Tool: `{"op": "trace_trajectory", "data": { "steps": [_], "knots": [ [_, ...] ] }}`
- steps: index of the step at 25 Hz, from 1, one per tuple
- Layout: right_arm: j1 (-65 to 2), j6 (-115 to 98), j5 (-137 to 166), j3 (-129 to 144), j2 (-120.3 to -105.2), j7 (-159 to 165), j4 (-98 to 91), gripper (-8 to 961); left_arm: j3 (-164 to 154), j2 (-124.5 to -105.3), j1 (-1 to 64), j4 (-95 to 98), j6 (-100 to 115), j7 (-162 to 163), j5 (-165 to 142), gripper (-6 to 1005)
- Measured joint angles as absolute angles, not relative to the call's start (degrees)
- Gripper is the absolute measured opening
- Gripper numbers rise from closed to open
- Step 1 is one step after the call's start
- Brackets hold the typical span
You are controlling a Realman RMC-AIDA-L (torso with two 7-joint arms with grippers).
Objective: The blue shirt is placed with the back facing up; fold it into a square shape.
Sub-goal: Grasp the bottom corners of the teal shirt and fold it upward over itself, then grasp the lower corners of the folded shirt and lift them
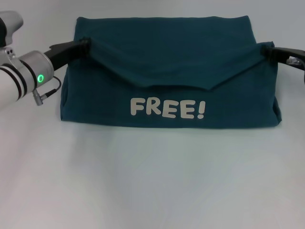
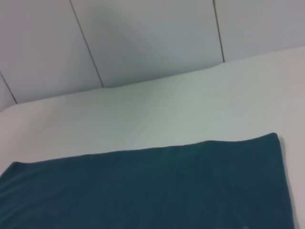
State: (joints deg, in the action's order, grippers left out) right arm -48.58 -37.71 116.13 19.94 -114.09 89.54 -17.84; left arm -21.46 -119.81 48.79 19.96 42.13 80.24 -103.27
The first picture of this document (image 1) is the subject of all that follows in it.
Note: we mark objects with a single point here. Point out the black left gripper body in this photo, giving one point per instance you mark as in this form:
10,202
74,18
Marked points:
64,53

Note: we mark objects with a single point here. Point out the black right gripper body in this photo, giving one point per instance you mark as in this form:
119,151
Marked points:
289,53

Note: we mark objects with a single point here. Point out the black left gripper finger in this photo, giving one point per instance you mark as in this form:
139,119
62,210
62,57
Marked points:
86,47

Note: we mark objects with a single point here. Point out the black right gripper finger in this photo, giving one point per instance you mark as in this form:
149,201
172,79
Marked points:
267,52

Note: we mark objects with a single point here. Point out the blue shirt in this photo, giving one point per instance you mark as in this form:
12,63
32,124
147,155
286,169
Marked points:
166,71

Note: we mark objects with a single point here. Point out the silver left camera bracket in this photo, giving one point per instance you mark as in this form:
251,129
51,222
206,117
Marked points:
8,56

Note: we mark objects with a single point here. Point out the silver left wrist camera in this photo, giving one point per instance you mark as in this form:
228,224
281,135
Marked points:
10,27

